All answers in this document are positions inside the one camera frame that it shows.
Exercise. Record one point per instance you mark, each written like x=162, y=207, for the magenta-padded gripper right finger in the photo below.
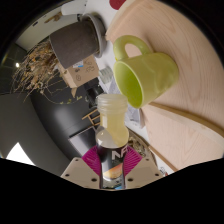
x=145, y=171

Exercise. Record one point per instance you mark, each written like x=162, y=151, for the wooden standing figure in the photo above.
x=53, y=17

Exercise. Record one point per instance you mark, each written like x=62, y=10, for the light wooden board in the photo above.
x=186, y=50

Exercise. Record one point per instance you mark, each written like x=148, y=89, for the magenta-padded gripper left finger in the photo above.
x=78, y=171

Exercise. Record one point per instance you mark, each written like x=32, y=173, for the dark wall screen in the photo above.
x=81, y=141

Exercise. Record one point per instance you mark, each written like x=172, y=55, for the cardboard box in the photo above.
x=80, y=73

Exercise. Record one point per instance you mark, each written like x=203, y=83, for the white chair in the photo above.
x=73, y=7

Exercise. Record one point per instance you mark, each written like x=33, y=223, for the grey plant saucer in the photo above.
x=101, y=36

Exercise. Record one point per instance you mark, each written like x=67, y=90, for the yellow-green mug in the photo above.
x=156, y=76

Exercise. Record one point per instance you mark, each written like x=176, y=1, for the clear drink bottle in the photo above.
x=111, y=160

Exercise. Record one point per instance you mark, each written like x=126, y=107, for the flat round red coaster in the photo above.
x=116, y=4

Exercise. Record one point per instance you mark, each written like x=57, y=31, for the dried plant in grey pot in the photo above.
x=75, y=43

